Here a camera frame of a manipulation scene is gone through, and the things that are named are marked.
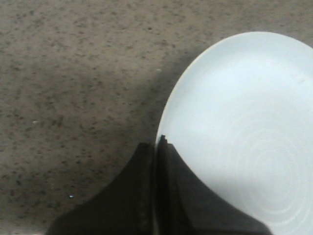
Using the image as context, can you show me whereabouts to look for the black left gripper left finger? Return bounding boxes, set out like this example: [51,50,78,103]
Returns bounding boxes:
[46,143,154,235]

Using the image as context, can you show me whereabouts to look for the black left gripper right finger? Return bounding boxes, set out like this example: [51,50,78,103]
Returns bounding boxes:
[156,136,271,235]

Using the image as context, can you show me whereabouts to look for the light blue plate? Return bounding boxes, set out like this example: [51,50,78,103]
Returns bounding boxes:
[156,32,313,235]

